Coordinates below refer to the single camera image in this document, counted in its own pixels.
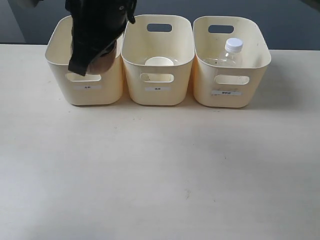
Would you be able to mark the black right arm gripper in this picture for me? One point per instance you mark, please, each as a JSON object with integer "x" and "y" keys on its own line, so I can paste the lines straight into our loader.
{"x": 96, "y": 26}

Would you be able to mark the brown wooden cup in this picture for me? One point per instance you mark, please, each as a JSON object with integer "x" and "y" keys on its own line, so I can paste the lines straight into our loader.
{"x": 104, "y": 61}

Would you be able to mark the white paper cup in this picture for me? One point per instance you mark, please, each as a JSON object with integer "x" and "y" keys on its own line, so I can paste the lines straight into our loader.
{"x": 160, "y": 62}

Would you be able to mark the clear plastic bottle white cap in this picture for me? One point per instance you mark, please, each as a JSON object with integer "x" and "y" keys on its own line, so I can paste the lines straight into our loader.
{"x": 231, "y": 57}

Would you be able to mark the white label on left bin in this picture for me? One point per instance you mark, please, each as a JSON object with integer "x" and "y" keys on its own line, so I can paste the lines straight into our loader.
{"x": 87, "y": 87}

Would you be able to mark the left cream plastic bin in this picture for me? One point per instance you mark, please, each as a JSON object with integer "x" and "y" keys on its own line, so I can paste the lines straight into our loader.
{"x": 88, "y": 90}

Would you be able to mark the cream plastic bin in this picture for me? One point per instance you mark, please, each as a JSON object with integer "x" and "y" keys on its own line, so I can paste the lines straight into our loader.
{"x": 88, "y": 90}
{"x": 210, "y": 34}
{"x": 158, "y": 35}

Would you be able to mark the middle cream plastic bin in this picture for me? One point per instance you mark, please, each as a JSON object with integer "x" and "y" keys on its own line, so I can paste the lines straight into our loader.
{"x": 158, "y": 35}

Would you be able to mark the white label on right bin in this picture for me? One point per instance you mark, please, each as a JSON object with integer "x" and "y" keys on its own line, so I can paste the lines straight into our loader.
{"x": 225, "y": 93}

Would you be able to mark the right cream plastic bin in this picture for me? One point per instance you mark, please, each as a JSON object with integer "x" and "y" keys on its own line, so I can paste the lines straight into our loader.
{"x": 210, "y": 34}

